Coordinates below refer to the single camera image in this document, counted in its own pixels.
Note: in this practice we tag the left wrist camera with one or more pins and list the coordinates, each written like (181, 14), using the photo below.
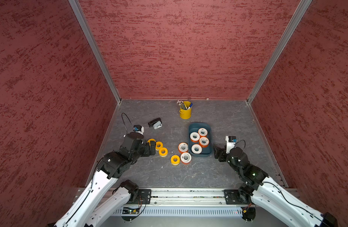
(138, 128)

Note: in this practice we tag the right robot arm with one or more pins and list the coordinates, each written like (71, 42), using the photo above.
(260, 189)

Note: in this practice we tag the left corner aluminium post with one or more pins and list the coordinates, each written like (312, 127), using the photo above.
(78, 12)

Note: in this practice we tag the corner aluminium post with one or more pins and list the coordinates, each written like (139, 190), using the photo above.
(78, 12)
(288, 32)

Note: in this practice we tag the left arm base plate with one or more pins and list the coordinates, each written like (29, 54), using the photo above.
(143, 194)

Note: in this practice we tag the pens in cup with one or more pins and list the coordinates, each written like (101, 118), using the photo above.
(184, 105)

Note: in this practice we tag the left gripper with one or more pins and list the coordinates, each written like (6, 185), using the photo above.
(146, 152)

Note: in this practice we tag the yellow tape roll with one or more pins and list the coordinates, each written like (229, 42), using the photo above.
(175, 160)
(151, 140)
(163, 152)
(159, 145)

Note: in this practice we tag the orange tape roll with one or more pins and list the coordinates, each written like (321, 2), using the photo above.
(194, 137)
(186, 158)
(183, 147)
(196, 149)
(203, 132)
(204, 142)

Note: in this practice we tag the yellow tape roll bottom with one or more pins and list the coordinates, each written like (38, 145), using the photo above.
(175, 160)

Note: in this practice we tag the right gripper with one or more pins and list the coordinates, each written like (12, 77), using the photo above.
(221, 152)

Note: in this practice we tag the orange tape roll top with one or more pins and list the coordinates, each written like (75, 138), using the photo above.
(203, 132)

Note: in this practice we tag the aluminium front rail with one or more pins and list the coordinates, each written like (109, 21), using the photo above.
(179, 195)

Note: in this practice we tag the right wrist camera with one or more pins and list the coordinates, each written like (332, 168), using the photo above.
(231, 143)

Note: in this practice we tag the black grey stapler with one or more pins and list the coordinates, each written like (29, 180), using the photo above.
(155, 124)

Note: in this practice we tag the yellow pen cup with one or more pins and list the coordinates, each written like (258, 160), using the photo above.
(185, 114)

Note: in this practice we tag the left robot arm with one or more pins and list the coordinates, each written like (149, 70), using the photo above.
(88, 211)

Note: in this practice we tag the right corner aluminium post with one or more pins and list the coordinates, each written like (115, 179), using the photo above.
(288, 32)

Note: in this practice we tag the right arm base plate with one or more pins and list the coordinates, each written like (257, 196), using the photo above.
(235, 197)

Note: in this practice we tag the orange tape roll bottom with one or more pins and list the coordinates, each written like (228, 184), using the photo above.
(186, 158)

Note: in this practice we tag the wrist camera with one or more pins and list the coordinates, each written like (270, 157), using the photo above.
(231, 143)
(138, 128)

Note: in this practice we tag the teal storage box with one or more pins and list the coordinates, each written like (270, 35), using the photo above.
(193, 127)

